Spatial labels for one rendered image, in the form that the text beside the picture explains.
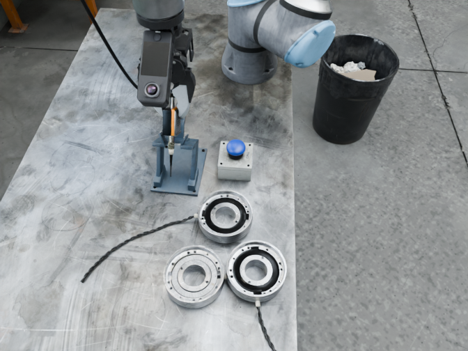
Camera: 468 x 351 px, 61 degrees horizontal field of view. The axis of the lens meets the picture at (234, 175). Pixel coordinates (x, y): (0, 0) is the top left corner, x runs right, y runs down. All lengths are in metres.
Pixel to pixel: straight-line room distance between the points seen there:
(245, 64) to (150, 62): 0.45
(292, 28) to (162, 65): 0.36
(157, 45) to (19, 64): 2.13
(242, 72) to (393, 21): 2.09
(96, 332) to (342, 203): 1.33
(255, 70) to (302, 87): 1.30
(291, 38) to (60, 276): 0.65
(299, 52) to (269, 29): 0.09
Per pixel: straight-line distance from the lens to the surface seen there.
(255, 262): 0.74
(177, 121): 0.75
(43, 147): 1.00
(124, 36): 1.27
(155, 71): 0.63
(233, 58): 1.06
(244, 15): 0.98
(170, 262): 0.73
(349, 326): 1.61
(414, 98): 2.45
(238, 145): 0.82
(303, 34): 0.89
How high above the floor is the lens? 1.49
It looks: 53 degrees down
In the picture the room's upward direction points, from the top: 1 degrees clockwise
